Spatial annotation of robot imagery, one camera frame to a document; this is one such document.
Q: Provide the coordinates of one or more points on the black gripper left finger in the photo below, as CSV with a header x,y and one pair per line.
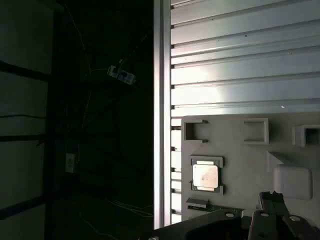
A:
x,y
265,225

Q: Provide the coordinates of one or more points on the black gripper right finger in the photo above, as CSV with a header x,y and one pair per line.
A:
x,y
300,230

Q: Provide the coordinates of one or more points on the silver square CPU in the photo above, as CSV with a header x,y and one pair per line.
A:
x,y
205,177

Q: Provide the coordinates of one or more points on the green RAM stick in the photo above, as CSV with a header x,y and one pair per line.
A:
x,y
215,208

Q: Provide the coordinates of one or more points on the grey plastic parts rack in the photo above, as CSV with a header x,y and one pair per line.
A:
x,y
250,170

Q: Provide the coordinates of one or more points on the small white socket box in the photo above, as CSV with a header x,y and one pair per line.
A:
x,y
70,162

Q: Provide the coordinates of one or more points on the white power strip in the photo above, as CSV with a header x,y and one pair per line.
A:
x,y
121,74

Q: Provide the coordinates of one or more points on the grey cabinet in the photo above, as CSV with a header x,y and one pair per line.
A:
x,y
22,37

